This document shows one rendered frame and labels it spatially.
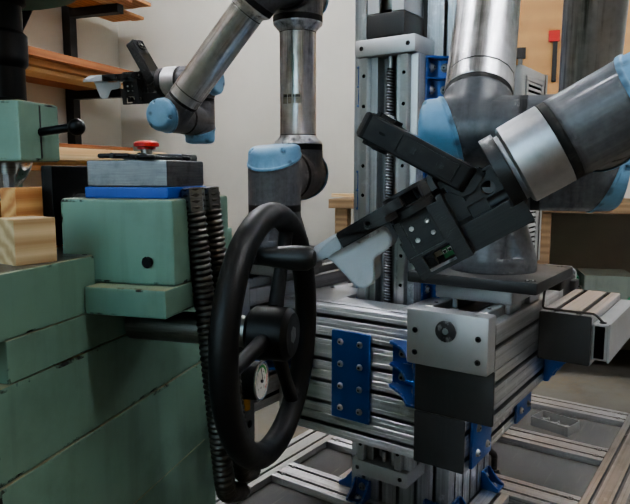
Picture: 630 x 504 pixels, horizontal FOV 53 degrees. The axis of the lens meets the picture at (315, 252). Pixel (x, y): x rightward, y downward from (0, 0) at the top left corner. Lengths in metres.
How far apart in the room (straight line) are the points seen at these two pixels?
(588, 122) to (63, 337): 0.52
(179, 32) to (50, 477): 4.10
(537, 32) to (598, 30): 2.90
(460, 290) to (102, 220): 0.63
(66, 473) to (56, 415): 0.07
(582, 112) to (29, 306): 0.51
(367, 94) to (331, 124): 2.75
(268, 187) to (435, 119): 0.71
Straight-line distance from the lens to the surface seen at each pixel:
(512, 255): 1.11
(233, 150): 4.33
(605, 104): 0.57
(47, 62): 3.62
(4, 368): 0.63
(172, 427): 0.90
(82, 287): 0.70
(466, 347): 0.99
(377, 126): 0.59
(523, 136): 0.57
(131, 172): 0.69
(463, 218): 0.59
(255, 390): 1.00
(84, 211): 0.71
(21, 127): 0.81
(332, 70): 4.10
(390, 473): 1.43
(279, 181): 1.34
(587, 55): 1.02
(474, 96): 0.69
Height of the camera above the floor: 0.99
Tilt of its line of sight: 7 degrees down
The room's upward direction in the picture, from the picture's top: straight up
